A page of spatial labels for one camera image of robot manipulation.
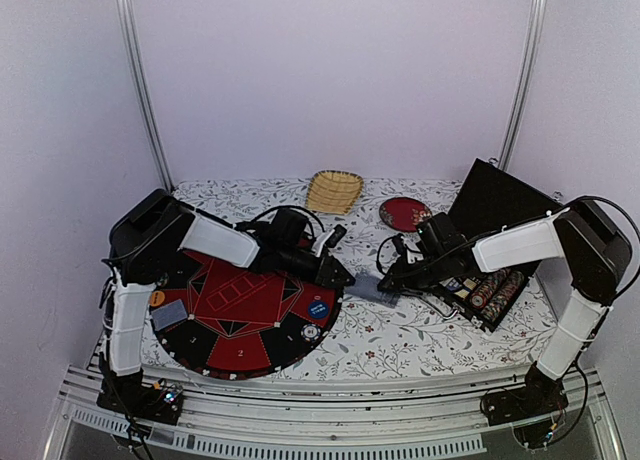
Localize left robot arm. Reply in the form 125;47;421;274
102;189;355;414

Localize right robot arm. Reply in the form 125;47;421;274
377;195;638;416

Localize dealt blue cards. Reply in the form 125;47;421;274
151;300;188;331

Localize aluminium corner post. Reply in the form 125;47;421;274
497;0;547;171
116;0;175;191

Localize round red black poker mat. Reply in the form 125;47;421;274
151;250;342;380

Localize black poker chip case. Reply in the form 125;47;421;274
431;159;561;334

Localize left aluminium corner post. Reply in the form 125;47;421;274
116;0;175;191

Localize poker chip row in case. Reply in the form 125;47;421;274
470;268;511;309

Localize woven bamboo basket tray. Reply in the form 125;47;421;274
305;170;364;215

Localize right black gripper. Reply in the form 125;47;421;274
378;251;450;297

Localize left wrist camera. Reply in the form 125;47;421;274
311;225;347;257

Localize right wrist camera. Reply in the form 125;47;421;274
391;234;423;264

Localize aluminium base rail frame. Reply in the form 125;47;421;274
43;366;626;459

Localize blue checkered card deck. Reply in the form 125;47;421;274
344;272;398;308

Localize right aluminium corner post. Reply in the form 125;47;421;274
497;0;547;171

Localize poker chip stack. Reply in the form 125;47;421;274
155;274;169;288

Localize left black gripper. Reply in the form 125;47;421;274
280;244;356;289

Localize blue white ten chip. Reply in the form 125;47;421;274
301;324;322;342

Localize red floral round plate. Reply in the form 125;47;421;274
379;197;432;233

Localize orange dealer button chip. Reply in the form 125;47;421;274
149;290;166;308

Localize blue small blind chip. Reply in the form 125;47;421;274
307;300;331;320

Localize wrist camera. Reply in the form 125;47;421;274
391;234;423;264
311;225;347;257

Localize boxed card deck in case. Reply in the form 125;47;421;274
444;278;480;299

